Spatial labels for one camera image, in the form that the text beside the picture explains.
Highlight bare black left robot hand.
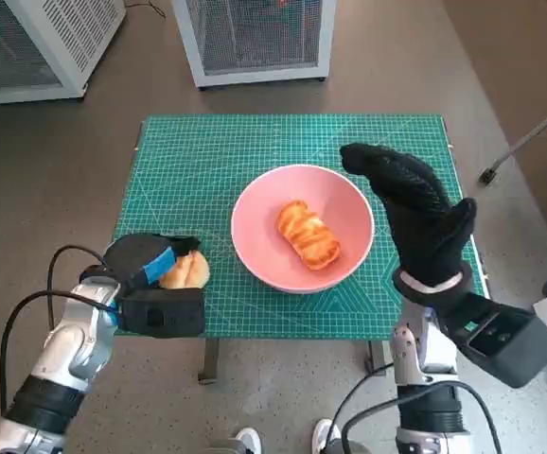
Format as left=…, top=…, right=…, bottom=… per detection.
left=101, top=234, right=203, bottom=290

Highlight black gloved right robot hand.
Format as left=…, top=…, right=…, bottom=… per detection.
left=339, top=142, right=478, bottom=288

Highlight round toy bread bun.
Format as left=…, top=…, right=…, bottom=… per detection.
left=158, top=249, right=212, bottom=290

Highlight long toy bread loaf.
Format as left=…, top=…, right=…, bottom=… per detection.
left=275, top=199, right=341, bottom=271

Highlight pink bowl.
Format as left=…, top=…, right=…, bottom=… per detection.
left=230, top=164, right=376, bottom=295

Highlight green cutting mat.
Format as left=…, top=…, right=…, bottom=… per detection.
left=112, top=113, right=492, bottom=340

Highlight white robot left foot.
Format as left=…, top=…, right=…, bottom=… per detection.
left=234, top=427, right=263, bottom=454

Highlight white robot foot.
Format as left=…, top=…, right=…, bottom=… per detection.
left=234, top=427, right=263, bottom=454
left=311, top=417, right=342, bottom=454

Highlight small white mesh cabinet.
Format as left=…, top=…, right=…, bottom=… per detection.
left=171, top=0, right=337, bottom=89

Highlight large white mesh cabinet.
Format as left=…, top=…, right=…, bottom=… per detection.
left=0, top=0, right=127, bottom=106

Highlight white robot right foot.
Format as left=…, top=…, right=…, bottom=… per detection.
left=311, top=417, right=342, bottom=454

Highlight grey robot right leg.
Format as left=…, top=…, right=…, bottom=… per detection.
left=323, top=434, right=364, bottom=454

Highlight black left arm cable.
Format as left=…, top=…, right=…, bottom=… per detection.
left=0, top=289, right=118, bottom=415
left=47, top=244, right=109, bottom=332

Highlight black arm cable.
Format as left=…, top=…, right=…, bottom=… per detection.
left=0, top=289, right=118, bottom=415
left=47, top=244, right=109, bottom=332
left=342, top=380, right=504, bottom=454
left=332, top=361, right=396, bottom=454

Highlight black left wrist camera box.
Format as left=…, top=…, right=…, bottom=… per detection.
left=116, top=287, right=207, bottom=340

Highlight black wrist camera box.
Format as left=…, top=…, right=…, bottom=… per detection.
left=116, top=287, right=207, bottom=340
left=443, top=290, right=547, bottom=390

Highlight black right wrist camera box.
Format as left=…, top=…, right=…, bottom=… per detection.
left=443, top=290, right=547, bottom=390

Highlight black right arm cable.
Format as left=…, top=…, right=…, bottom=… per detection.
left=342, top=380, right=504, bottom=454
left=332, top=361, right=396, bottom=454

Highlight thin black floor cable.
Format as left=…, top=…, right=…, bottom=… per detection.
left=126, top=1, right=168, bottom=20

